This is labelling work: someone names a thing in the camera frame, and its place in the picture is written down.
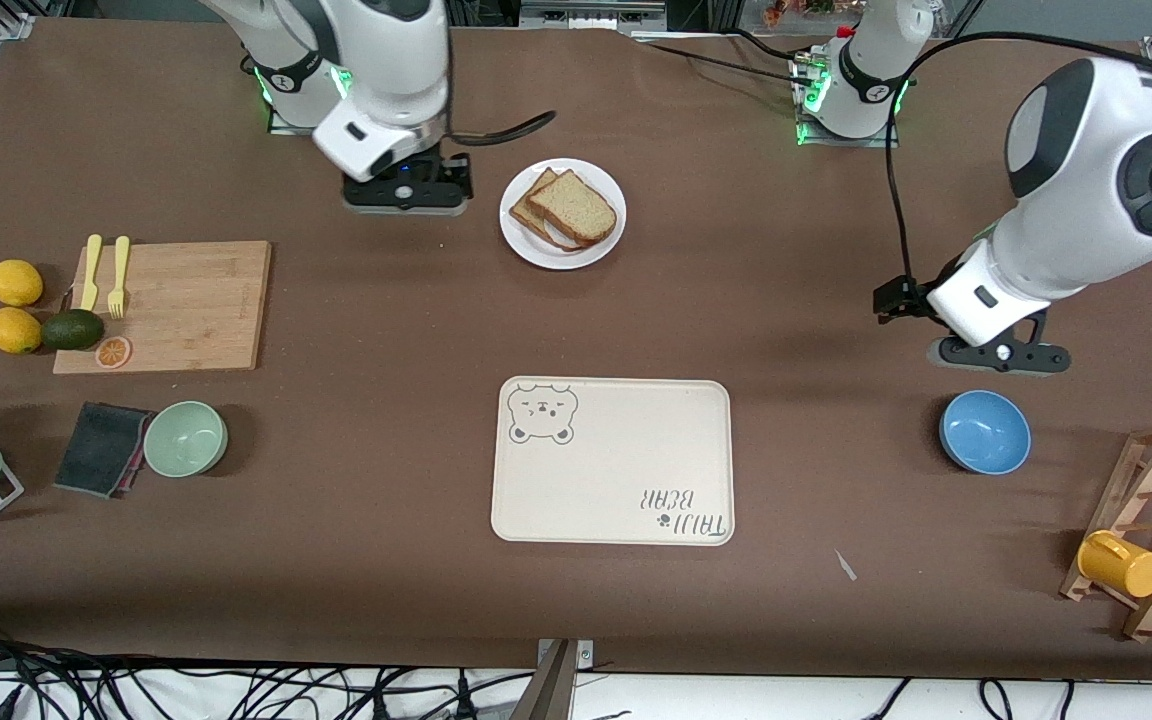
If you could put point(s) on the plain brown bread slice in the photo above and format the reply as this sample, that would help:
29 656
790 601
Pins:
576 208

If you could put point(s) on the fried egg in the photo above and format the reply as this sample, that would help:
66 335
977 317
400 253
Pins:
564 243

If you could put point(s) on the white round plate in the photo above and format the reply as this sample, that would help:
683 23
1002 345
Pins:
608 185

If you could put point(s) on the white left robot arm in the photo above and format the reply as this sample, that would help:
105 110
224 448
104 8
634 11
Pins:
1076 200

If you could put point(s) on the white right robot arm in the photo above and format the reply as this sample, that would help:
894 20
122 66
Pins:
386 60

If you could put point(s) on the blue bowl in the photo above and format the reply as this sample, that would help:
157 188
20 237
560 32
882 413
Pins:
986 432

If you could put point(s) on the grey metal box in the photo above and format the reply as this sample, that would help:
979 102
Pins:
586 15

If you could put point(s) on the grey paper scrap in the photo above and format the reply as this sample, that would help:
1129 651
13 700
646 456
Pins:
845 565

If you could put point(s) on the wooden cup rack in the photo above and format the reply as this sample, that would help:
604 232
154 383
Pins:
1104 517

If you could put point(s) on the wooden cutting board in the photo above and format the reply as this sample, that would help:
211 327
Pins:
196 300

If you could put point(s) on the cream tray with bear print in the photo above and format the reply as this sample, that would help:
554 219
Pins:
626 460

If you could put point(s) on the yellow mug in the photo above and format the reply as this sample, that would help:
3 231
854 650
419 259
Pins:
1126 568

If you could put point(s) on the yellow plastic fork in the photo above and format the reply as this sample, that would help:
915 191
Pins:
121 265

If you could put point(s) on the yellow plastic knife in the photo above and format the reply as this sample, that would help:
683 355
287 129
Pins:
91 270

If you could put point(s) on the pale green bowl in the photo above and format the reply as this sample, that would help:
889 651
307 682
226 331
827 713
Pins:
186 440

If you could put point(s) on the orange slice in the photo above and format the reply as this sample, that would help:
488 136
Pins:
113 352

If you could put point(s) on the dark green avocado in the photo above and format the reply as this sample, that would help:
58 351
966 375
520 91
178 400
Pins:
72 330

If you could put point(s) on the yellow lemon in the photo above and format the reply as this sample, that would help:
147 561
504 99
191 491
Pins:
13 330
16 282

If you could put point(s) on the dark folded cloth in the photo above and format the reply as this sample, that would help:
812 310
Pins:
96 450

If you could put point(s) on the grey metal table bracket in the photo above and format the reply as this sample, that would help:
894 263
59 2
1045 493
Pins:
551 690

